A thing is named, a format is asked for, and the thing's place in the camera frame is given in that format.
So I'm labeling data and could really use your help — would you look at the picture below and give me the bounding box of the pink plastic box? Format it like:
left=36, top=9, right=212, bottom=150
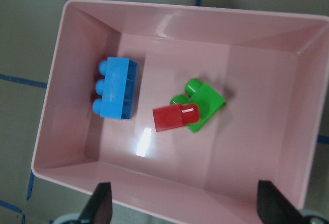
left=31, top=0, right=328, bottom=223

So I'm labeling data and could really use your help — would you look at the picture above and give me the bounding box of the blue toy block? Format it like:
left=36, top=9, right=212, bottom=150
left=93, top=57, right=138, bottom=119

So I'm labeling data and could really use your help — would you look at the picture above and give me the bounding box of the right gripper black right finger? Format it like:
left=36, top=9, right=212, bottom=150
left=257, top=180, right=303, bottom=223

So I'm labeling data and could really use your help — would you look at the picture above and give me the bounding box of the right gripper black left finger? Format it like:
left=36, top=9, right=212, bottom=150
left=78, top=182, right=113, bottom=223

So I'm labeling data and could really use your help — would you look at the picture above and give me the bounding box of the green toy block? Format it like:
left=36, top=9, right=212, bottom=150
left=170, top=78, right=226, bottom=133

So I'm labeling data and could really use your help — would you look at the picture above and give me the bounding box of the red toy block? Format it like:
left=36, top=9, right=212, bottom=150
left=152, top=103, right=200, bottom=132

